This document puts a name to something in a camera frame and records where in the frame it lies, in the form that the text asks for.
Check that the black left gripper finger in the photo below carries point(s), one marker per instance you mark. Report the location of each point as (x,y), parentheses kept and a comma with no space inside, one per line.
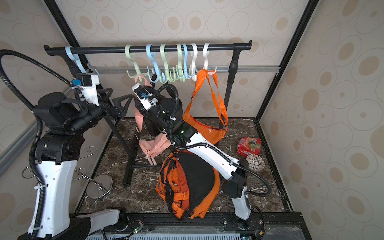
(104,96)
(121,105)

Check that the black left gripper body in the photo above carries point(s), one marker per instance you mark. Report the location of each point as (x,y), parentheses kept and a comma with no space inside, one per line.
(109,108)

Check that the pink sling bag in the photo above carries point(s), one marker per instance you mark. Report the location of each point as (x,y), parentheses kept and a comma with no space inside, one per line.
(154,147)

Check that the orange sling bag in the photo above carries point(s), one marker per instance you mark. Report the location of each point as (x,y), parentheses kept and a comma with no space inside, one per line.
(206,102)

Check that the orange backpack bottom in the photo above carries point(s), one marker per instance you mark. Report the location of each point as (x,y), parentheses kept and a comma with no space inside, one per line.
(188,185)

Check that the black sling bag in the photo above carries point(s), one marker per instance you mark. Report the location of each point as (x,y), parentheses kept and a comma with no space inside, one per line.
(151,123)

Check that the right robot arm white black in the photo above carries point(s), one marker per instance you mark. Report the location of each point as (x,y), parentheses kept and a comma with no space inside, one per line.
(186,138)

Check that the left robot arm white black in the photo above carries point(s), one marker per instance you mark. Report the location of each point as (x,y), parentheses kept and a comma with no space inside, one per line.
(61,124)

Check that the light green hook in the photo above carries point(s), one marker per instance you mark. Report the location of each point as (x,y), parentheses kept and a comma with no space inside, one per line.
(179,66)
(168,76)
(130,56)

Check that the light blue hook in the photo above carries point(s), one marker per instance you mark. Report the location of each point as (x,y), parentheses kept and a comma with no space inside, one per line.
(76,59)
(157,76)
(185,66)

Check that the white hook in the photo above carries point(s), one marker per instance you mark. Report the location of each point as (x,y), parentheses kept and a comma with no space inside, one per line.
(193,63)
(205,56)

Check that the dark grey clothes rack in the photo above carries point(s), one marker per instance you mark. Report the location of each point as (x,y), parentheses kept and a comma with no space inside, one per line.
(232,70)

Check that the chrome jewelry stand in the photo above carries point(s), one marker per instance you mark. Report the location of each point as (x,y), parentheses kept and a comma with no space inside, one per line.
(98,188)

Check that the red snack packet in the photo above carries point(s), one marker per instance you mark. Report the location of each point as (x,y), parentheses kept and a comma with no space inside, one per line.
(249,146)

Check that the patterned round ball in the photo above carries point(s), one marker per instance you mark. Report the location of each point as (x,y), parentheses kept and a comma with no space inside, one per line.
(256,163)

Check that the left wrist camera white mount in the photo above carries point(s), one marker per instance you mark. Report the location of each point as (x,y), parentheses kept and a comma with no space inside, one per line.
(87,85)

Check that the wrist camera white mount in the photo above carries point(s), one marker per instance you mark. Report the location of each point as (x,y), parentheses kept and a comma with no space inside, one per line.
(87,85)
(143,97)

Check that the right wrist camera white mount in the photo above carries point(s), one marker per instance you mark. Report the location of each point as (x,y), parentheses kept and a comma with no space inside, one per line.
(143,97)

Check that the black corner frame post left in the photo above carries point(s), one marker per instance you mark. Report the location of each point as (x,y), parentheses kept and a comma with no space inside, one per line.
(65,29)

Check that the black corner frame post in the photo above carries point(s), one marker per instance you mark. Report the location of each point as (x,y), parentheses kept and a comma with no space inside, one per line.
(301,27)
(65,29)

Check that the aluminium rail left wall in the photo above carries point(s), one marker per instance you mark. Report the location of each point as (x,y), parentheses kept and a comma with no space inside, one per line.
(18,128)

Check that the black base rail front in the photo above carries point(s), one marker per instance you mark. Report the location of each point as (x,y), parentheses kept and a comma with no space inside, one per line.
(214,226)

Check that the black corner frame post right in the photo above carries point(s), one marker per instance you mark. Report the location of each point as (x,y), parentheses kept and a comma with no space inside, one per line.
(301,27)

